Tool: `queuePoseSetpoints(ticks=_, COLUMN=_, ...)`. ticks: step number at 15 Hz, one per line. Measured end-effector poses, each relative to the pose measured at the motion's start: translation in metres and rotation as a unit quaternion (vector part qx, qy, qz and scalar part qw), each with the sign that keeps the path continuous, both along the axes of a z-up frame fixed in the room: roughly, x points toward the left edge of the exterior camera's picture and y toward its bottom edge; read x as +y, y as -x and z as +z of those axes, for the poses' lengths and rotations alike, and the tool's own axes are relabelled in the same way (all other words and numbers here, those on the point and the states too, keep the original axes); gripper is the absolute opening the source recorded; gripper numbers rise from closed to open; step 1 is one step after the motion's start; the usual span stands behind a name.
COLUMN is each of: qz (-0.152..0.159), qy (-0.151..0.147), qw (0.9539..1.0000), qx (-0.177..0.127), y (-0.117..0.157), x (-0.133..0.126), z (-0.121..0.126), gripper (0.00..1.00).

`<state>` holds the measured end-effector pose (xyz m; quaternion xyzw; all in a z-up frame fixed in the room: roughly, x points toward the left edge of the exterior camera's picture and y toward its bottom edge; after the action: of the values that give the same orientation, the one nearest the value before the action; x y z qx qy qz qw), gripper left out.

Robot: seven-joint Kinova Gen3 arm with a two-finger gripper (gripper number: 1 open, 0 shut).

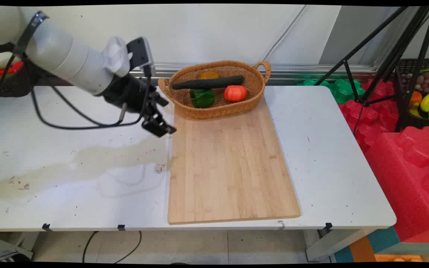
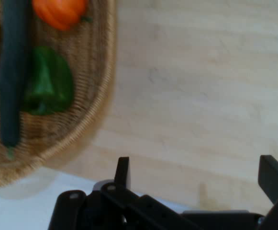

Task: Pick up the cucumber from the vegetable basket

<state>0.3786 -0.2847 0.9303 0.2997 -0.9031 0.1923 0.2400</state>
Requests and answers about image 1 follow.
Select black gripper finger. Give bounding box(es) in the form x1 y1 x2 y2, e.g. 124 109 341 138
149 106 177 135
142 116 167 138

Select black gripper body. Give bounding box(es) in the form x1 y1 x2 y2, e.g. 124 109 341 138
103 74 169 114

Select dark green cucumber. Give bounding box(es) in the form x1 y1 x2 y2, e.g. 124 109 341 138
172 75 245 90

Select green bell pepper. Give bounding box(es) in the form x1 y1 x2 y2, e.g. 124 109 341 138
190 89 215 109

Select woven wicker basket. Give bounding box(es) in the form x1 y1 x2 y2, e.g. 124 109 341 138
158 60 272 119

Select red tomato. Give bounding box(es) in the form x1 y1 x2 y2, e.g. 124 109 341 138
224 85 248 102

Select bamboo cutting board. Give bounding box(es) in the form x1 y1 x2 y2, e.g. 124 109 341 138
167 95 301 225

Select black woven storage basket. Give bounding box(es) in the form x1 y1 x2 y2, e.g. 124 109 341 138
0 43 33 98

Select red toy pepper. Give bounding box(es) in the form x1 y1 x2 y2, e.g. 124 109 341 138
0 61 24 78

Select white toy vegetable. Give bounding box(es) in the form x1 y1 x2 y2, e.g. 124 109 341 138
0 51 21 70

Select green foam floor mats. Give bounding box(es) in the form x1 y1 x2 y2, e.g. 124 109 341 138
298 78 366 104

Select grey metal table leg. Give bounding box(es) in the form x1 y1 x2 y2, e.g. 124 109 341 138
0 232 39 262
305 228 372 262

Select red foam floor mats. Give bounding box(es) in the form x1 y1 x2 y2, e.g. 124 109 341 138
339 79 400 153

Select black plastic fruit crate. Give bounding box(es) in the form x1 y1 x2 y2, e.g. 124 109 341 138
395 58 429 131

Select large red foam block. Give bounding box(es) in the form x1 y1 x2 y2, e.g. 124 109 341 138
365 126 429 243

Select teal orange foam block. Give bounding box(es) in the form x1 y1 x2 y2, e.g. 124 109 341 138
334 226 429 263

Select orange toy fruit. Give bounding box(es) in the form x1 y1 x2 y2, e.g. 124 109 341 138
409 90 423 108

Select purple grape bunch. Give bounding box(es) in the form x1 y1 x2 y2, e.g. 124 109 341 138
401 73 429 93

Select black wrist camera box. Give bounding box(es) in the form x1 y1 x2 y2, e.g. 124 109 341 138
126 36 156 77

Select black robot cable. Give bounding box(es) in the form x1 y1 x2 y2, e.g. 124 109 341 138
0 56 153 130

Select black cable strap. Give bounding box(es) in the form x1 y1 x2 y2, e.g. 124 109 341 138
13 11 49 57

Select black floor cable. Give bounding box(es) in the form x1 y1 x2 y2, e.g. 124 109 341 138
82 231 143 264

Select aluminium wall rail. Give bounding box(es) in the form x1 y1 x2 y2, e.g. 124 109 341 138
130 63 379 81

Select black camera tripod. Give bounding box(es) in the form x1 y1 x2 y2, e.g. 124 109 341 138
313 6 429 133

